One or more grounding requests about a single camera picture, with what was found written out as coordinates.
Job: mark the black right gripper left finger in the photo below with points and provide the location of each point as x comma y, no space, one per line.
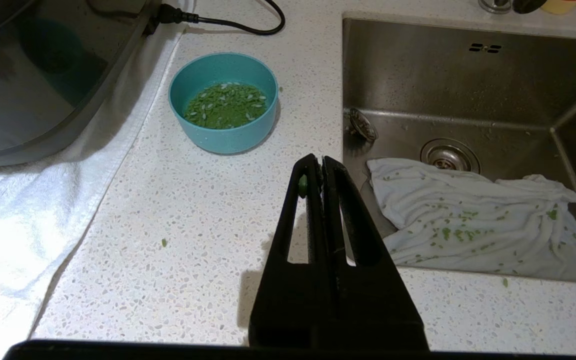
288,300

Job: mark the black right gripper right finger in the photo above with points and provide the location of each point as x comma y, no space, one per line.
373,305

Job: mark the teal bowl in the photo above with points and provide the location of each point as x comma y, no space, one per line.
228,140

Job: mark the green rice grains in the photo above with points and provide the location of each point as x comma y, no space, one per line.
225,107

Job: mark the white towel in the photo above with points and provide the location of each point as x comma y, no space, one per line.
18,225

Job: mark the black rice cooker body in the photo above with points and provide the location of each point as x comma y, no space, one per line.
43,90

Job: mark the white cloth with green specks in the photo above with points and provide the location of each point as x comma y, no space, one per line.
468,210

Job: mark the sink drain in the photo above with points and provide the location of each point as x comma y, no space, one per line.
449,156

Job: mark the steel sink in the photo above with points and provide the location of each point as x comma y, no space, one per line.
443,80

